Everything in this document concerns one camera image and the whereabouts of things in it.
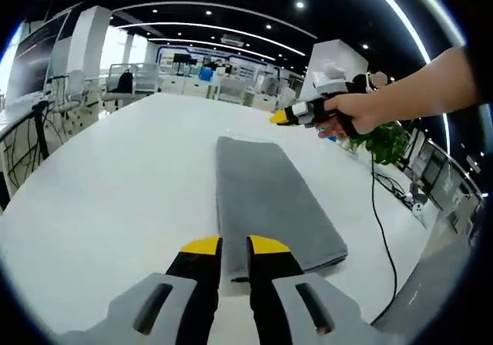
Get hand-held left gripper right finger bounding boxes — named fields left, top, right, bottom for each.
left=246, top=234, right=405, bottom=345

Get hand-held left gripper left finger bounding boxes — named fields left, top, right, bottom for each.
left=57, top=235, right=223, bottom=345

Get grey towel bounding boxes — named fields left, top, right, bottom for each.
left=214, top=136, right=350, bottom=284

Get person's right hand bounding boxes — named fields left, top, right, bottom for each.
left=317, top=90, right=390, bottom=142

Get blue packet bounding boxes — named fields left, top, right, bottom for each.
left=317, top=127, right=342, bottom=144

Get round ceiling lights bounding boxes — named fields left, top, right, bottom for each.
left=117, top=0, right=371, bottom=59

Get green potted plant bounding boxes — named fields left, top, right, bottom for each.
left=348, top=121, right=412, bottom=166

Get ceiling air conditioner unit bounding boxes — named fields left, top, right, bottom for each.
left=221, top=33, right=246, bottom=48

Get white table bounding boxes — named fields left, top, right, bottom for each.
left=0, top=92, right=440, bottom=337

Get black backpack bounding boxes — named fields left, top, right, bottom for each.
left=115, top=70, right=134, bottom=94

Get black tripod stand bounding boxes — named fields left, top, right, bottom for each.
left=30, top=100, right=53, bottom=161

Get large display screen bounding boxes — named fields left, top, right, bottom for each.
left=6, top=10, right=74, bottom=100

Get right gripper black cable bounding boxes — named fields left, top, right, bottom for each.
left=367, top=144, right=400, bottom=327

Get black cable on table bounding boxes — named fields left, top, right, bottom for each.
left=375, top=169, right=415, bottom=207

